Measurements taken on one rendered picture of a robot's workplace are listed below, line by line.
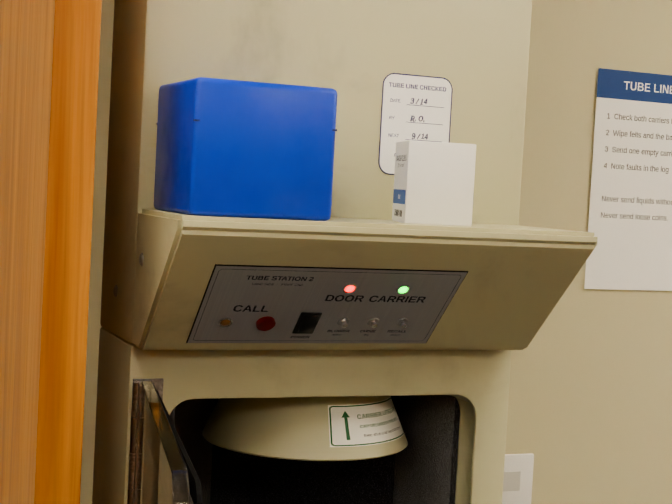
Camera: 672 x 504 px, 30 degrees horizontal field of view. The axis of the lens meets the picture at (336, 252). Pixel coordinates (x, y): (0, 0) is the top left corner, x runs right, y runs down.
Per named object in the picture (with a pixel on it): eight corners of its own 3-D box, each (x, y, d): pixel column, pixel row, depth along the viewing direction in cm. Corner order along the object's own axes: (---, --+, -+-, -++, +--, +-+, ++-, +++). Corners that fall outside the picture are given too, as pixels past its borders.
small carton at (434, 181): (391, 220, 96) (396, 142, 95) (456, 224, 96) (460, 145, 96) (404, 223, 91) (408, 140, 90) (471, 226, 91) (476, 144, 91)
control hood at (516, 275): (128, 345, 91) (134, 208, 91) (514, 346, 104) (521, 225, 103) (168, 370, 81) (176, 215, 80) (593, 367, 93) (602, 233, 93)
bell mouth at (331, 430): (178, 420, 113) (180, 360, 112) (358, 416, 120) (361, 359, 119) (239, 465, 96) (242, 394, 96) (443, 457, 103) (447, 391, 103)
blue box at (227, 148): (152, 209, 91) (157, 84, 90) (282, 215, 94) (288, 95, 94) (190, 215, 81) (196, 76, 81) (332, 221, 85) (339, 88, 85)
